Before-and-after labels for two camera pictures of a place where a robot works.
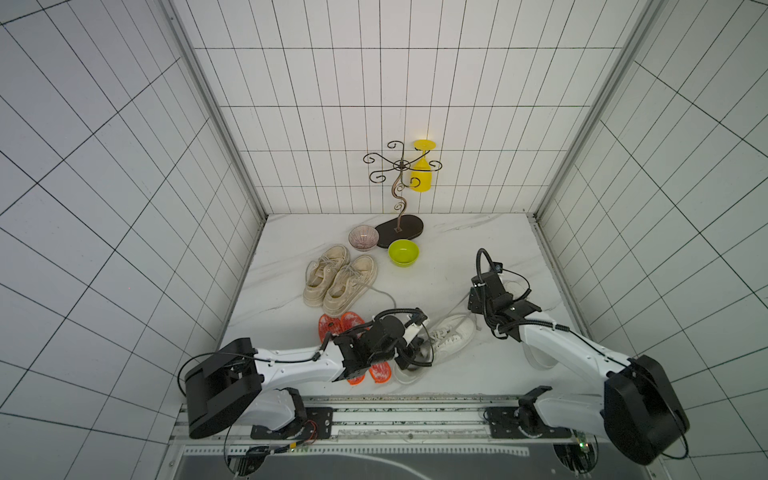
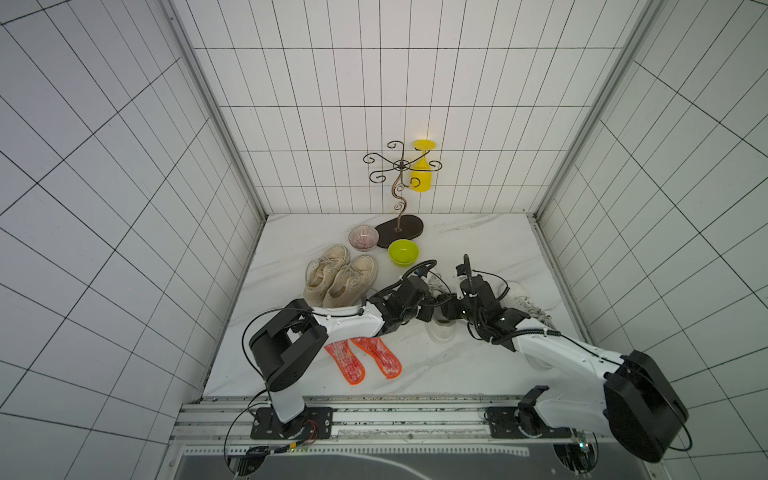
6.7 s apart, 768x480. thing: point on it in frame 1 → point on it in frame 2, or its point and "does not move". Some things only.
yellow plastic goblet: (421, 179) does not move
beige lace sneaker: (320, 272) does not move
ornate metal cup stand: (408, 227) does not move
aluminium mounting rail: (404, 422) does not move
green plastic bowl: (403, 253) does not move
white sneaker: (440, 340) → (439, 329)
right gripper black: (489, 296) → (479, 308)
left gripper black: (409, 353) → (428, 305)
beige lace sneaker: (349, 285) does not move
